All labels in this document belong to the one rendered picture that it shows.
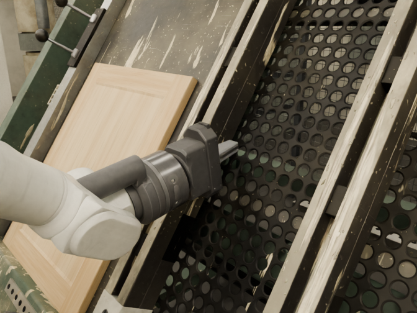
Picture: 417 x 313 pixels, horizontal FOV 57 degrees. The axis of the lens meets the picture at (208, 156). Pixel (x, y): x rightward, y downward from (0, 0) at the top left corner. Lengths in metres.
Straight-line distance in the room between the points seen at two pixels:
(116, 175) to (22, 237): 0.68
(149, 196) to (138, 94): 0.48
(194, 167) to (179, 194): 0.06
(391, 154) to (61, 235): 0.40
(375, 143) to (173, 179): 0.26
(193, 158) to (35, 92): 0.96
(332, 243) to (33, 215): 0.33
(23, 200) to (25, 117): 1.06
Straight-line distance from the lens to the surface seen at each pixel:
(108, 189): 0.48
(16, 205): 0.40
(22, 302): 0.97
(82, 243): 0.45
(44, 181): 0.41
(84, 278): 0.86
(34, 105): 1.45
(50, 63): 1.45
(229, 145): 0.63
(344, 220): 0.49
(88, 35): 1.25
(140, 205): 0.52
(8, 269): 1.07
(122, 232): 0.48
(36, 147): 1.21
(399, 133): 0.54
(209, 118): 0.66
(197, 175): 0.57
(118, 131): 0.94
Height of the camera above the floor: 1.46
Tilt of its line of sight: 19 degrees down
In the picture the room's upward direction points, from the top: straight up
